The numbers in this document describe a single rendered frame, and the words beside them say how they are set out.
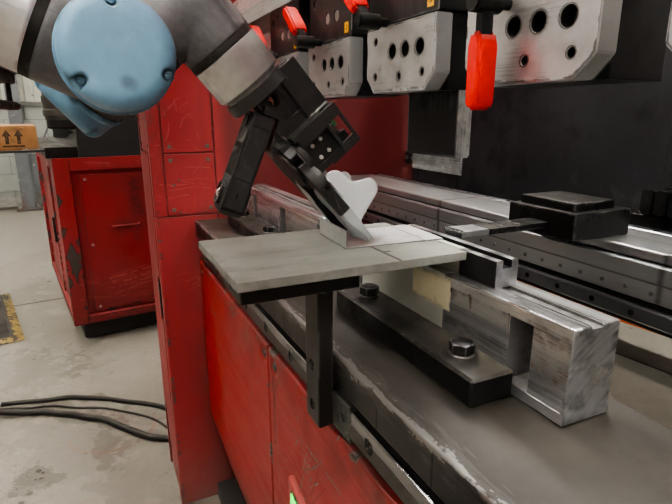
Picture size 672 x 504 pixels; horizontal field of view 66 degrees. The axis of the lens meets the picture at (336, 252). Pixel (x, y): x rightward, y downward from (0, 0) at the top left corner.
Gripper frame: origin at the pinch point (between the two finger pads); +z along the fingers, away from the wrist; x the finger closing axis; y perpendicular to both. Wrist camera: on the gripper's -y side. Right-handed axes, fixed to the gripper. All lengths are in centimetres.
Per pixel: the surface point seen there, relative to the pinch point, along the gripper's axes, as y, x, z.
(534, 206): 22.9, 0.1, 17.8
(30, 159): -123, 677, -52
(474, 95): 13.1, -17.6, -9.1
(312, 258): -6.0, -6.3, -3.7
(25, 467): -115, 121, 36
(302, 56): 19.7, 33.6, -14.1
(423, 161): 13.6, 1.3, 1.0
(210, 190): -7, 83, 2
